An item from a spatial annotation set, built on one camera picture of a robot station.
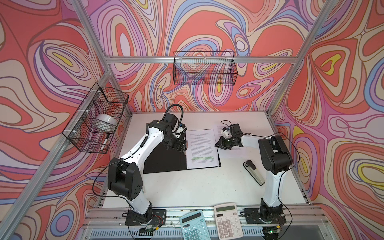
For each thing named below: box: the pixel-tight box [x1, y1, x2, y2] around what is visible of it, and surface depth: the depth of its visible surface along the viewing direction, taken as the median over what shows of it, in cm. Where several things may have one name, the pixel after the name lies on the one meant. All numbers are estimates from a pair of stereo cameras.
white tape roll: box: [95, 113, 118, 127], surface depth 75 cm
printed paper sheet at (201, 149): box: [185, 129, 220, 169], surface depth 101 cm
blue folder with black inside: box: [143, 142, 222, 174], surface depth 94 cm
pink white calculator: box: [214, 203, 244, 240], surface depth 72 cm
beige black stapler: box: [243, 159, 266, 186], surface depth 88 cm
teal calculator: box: [179, 210, 212, 240], surface depth 70 cm
